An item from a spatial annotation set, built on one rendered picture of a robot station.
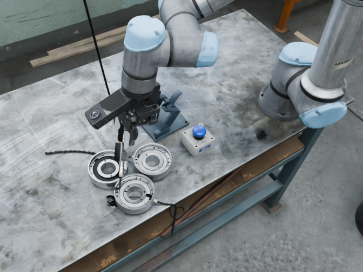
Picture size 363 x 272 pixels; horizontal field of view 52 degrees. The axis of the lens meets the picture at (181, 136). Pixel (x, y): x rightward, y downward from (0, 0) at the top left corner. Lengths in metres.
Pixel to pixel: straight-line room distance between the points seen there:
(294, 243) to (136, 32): 1.45
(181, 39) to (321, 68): 0.37
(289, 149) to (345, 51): 0.66
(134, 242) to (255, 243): 0.81
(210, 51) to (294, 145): 0.82
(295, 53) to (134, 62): 0.52
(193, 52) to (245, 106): 0.51
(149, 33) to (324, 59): 0.43
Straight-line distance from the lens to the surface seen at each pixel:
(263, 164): 1.42
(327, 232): 2.03
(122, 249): 1.21
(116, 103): 0.83
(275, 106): 1.20
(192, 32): 0.78
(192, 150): 1.06
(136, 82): 0.78
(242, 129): 1.17
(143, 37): 0.72
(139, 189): 0.99
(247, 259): 1.84
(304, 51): 1.13
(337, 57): 0.93
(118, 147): 0.95
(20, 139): 1.15
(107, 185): 0.98
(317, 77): 0.98
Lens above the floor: 1.68
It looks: 52 degrees down
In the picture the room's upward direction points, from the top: 8 degrees clockwise
